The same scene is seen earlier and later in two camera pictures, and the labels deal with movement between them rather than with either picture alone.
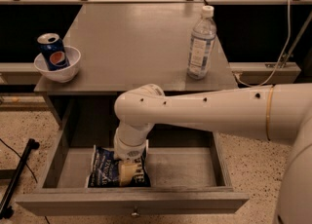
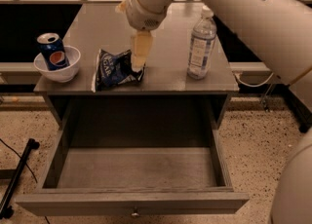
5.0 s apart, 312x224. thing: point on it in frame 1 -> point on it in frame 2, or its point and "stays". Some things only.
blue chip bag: x=104 y=171 -> x=114 y=70
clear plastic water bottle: x=203 y=42 stays
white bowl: x=63 y=75 stays
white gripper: x=130 y=151 -> x=140 y=13
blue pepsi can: x=54 y=51 stays
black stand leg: x=6 y=211 stays
